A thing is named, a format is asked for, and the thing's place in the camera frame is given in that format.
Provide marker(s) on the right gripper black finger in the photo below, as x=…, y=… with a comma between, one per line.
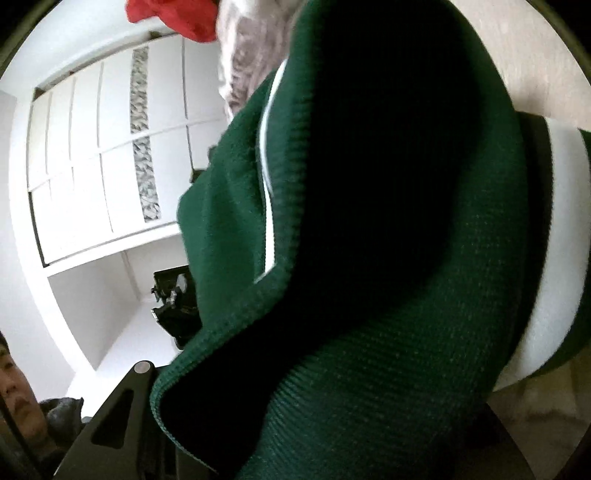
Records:
x=122, y=441

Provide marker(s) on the green and cream varsity jacket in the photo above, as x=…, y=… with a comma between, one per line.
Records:
x=379, y=242

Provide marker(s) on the black device on shelf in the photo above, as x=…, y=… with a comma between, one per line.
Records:
x=177, y=314

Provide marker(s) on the person's head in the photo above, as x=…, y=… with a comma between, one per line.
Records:
x=21, y=400

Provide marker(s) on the white wardrobe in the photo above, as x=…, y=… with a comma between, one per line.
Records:
x=110, y=151

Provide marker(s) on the floral fleece bed blanket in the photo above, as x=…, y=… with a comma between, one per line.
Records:
x=255, y=38

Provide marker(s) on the red garment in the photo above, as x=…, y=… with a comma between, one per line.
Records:
x=192, y=19

